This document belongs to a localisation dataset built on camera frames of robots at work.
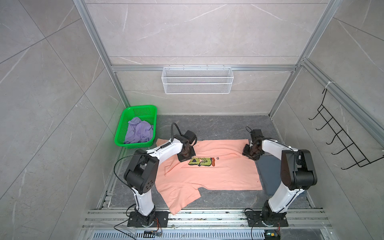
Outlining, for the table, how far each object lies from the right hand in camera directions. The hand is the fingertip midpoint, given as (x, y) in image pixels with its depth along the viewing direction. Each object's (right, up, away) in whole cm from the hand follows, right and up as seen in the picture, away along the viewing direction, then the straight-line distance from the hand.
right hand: (245, 153), depth 98 cm
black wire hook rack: (+34, +19, -25) cm, 46 cm away
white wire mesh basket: (-32, +50, +3) cm, 59 cm away
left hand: (-36, 0, -6) cm, 36 cm away
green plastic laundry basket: (-72, +29, +18) cm, 80 cm away
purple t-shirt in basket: (-74, +14, +7) cm, 76 cm away
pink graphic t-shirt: (-19, -7, -5) cm, 21 cm away
